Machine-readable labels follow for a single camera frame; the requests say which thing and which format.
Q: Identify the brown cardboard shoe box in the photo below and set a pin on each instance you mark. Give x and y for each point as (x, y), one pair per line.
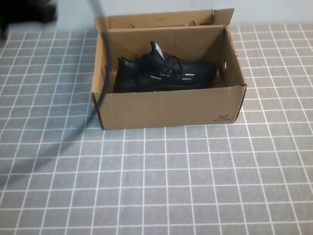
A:
(171, 110)

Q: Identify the gray white-grid tablecloth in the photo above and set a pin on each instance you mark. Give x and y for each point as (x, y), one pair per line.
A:
(171, 183)

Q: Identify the black knit sneaker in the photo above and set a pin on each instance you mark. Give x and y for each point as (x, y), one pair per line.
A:
(146, 76)

